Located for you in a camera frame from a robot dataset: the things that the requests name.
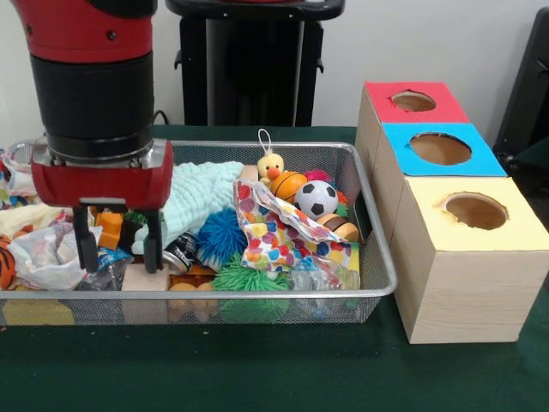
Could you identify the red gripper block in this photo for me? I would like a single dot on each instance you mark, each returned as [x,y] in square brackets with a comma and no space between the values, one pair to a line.
[103,184]

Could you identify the colourful polka-dot cloth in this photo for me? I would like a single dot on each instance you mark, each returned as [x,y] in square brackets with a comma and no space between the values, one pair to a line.
[279,245]

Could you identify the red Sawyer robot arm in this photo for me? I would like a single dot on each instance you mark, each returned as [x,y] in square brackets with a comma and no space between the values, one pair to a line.
[94,77]

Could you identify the shallow clear mesh bin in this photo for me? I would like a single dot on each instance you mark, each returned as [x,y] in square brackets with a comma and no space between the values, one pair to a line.
[283,309]

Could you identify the wooden box with three holes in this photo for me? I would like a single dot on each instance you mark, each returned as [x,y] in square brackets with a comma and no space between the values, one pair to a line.
[463,292]

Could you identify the black drink can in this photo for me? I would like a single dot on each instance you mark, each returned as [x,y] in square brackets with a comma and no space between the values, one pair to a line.
[182,253]

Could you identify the white plastic bag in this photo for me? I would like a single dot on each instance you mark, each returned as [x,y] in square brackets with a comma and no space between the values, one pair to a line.
[47,257]

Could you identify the cream cloth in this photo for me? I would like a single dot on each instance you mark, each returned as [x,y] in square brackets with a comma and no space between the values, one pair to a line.
[26,219]

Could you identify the mint green knit cloth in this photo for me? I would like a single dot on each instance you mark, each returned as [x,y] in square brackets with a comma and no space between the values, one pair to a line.
[202,193]

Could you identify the yellow duck toy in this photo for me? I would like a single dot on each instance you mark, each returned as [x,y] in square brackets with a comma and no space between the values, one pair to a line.
[270,165]

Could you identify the small orange basketball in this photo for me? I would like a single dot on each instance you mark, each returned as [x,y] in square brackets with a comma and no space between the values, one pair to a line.
[290,186]

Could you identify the dark green tablecloth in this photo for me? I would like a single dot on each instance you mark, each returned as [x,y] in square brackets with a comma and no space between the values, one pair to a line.
[257,369]

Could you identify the small soccer ball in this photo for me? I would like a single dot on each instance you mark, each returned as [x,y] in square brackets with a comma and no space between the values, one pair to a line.
[316,199]

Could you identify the wooden burger toy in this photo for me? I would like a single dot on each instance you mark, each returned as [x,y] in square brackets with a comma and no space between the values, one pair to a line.
[341,228]

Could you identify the dark green side table cloth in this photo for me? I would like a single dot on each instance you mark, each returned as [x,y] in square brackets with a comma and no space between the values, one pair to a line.
[533,154]

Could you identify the black floor stand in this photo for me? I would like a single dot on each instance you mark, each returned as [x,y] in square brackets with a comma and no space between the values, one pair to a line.
[527,94]

